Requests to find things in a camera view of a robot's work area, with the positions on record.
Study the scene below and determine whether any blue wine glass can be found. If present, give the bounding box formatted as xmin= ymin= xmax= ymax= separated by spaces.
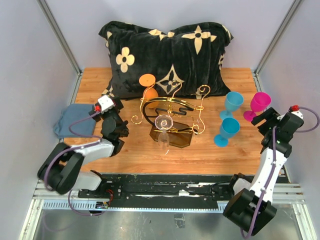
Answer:
xmin=219 ymin=91 xmax=244 ymax=120
xmin=213 ymin=117 xmax=240 ymax=148

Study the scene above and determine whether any orange plastic wine glass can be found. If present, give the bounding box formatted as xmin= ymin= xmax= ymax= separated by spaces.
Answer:
xmin=138 ymin=73 xmax=159 ymax=109

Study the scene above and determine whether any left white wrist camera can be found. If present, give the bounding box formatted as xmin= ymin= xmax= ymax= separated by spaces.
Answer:
xmin=93 ymin=95 xmax=115 ymax=114

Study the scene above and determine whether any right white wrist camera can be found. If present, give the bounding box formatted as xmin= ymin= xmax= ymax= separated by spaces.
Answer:
xmin=288 ymin=105 xmax=304 ymax=120

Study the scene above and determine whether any right aluminium frame post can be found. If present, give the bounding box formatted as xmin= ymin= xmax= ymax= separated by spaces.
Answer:
xmin=253 ymin=0 xmax=304 ymax=76

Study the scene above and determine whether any black floral pillow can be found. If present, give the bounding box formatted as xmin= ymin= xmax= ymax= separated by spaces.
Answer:
xmin=99 ymin=21 xmax=233 ymax=99

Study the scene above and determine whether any blue cloth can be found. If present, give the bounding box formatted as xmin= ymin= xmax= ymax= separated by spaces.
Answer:
xmin=53 ymin=103 xmax=98 ymax=139

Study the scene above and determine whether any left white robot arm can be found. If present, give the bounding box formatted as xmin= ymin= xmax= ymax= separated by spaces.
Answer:
xmin=37 ymin=95 xmax=129 ymax=198

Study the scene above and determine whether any gold wire glass rack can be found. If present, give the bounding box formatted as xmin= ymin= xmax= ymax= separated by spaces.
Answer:
xmin=139 ymin=80 xmax=204 ymax=148

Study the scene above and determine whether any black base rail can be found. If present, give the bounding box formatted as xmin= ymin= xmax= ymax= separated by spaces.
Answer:
xmin=33 ymin=174 xmax=233 ymax=213

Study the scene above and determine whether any aluminium frame post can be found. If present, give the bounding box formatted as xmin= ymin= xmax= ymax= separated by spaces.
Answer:
xmin=36 ymin=0 xmax=83 ymax=76
xmin=253 ymin=0 xmax=304 ymax=76

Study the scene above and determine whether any blue wine glass front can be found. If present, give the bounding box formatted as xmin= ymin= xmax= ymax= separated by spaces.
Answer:
xmin=213 ymin=117 xmax=240 ymax=148

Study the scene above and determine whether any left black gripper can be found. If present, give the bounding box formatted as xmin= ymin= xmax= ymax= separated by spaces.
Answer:
xmin=90 ymin=95 xmax=130 ymax=134

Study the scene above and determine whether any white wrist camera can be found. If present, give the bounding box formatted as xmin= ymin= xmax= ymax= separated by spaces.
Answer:
xmin=288 ymin=105 xmax=304 ymax=120
xmin=93 ymin=95 xmax=115 ymax=114

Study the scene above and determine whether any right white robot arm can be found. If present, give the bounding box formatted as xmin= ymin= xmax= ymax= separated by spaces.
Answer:
xmin=223 ymin=105 xmax=304 ymax=239

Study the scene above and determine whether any clear glass wine glass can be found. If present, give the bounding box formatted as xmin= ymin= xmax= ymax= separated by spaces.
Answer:
xmin=154 ymin=114 xmax=174 ymax=154

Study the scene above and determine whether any magenta plastic wine glass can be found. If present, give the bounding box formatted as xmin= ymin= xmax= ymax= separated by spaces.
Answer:
xmin=243 ymin=92 xmax=272 ymax=122

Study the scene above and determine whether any left aluminium frame post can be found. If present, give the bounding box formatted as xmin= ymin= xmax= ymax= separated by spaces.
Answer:
xmin=36 ymin=0 xmax=83 ymax=76

